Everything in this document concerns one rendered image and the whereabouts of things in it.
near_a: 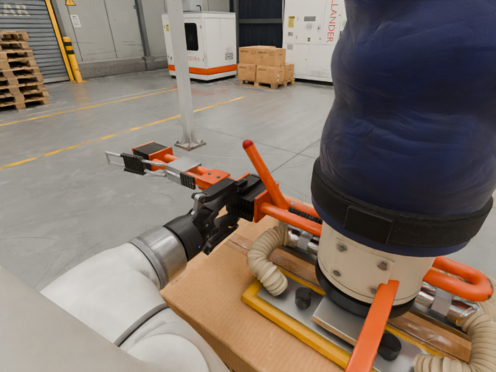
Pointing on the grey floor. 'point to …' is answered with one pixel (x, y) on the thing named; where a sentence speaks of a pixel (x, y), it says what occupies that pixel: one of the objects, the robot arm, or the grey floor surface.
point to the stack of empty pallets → (19, 72)
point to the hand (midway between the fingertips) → (246, 194)
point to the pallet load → (264, 67)
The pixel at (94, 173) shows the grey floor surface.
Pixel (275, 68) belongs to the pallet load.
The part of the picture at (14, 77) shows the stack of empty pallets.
